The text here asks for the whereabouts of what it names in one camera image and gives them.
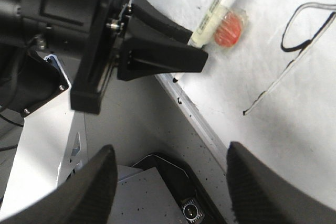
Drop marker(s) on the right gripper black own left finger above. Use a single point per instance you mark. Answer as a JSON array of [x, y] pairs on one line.
[[87, 197]]

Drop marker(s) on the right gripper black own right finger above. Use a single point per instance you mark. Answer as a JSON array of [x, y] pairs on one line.
[[259, 195]]

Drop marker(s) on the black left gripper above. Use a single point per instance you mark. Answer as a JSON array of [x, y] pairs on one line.
[[138, 58]]

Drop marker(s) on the white whiteboard marker pen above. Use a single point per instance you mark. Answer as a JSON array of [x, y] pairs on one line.
[[203, 34]]

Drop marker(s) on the red magnet taped to marker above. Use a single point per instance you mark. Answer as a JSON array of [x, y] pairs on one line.
[[230, 28]]

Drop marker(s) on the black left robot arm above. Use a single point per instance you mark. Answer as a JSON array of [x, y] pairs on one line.
[[57, 57]]

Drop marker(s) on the grey metal mounting plate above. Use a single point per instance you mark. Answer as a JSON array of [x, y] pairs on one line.
[[132, 195]]

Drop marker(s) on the white whiteboard with aluminium frame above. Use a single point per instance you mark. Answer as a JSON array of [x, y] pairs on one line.
[[274, 92]]

